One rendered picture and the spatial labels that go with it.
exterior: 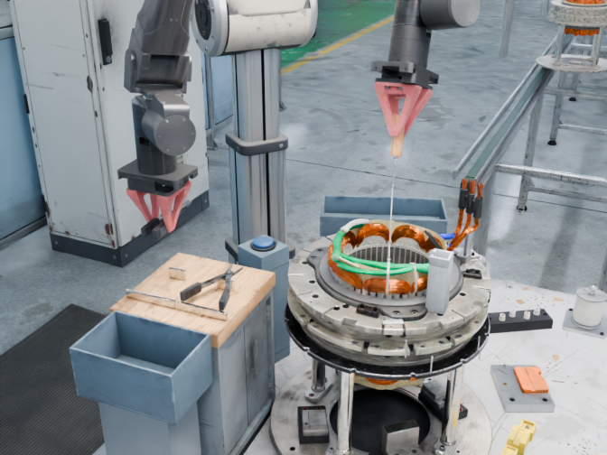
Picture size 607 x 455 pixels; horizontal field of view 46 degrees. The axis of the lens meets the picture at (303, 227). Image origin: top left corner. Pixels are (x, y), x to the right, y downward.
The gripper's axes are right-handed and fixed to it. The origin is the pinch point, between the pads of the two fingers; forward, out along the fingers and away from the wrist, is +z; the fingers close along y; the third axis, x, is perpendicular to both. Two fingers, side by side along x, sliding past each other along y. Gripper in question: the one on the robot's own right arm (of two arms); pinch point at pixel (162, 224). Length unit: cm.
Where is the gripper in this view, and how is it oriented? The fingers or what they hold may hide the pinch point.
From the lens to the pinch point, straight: 111.2
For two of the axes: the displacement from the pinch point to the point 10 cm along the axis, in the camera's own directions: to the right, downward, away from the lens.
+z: -0.1, 9.0, 4.4
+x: 3.8, -4.0, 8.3
